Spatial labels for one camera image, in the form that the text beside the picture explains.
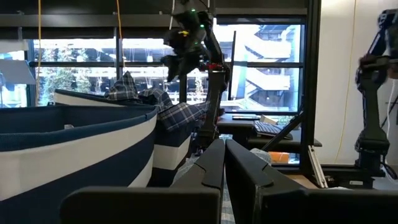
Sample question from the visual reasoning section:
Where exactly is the black frame post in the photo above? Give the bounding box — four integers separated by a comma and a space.
299, 0, 323, 175

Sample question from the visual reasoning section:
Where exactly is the small navy white striped bin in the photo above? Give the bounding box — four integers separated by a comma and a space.
53, 88, 200, 187

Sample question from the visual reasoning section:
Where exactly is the aluminium bracket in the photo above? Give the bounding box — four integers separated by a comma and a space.
307, 145, 329, 189

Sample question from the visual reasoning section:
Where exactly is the black diagonal frame brace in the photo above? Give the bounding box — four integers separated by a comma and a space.
261, 109, 305, 152

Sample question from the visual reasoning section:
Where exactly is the dark background desk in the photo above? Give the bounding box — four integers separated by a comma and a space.
216, 113, 323, 151

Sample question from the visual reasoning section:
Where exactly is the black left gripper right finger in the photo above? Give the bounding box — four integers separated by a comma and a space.
226, 139, 398, 224

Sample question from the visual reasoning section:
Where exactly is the orange box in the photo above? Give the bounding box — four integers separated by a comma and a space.
268, 151, 290, 164

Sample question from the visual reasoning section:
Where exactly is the laptop keyboard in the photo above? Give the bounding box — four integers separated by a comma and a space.
254, 120, 294, 140

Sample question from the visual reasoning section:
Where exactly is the large navy white striped bin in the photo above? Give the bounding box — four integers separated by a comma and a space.
0, 104, 158, 224

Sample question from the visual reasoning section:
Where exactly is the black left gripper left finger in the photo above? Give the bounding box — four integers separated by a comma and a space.
58, 139, 225, 224

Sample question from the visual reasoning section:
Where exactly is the yellow hanging cable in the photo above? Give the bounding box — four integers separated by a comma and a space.
36, 0, 43, 105
116, 0, 126, 68
333, 0, 358, 164

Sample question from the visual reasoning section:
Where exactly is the dark navy plaid shirt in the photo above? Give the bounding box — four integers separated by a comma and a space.
104, 70, 210, 132

